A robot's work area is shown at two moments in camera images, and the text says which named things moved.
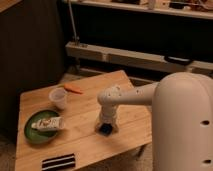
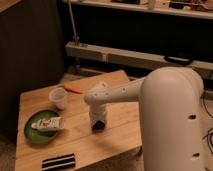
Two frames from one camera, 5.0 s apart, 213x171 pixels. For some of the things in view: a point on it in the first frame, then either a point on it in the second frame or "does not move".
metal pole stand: (75, 37) does not move
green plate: (35, 135) does not move
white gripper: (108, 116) → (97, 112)
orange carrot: (72, 88) does not move
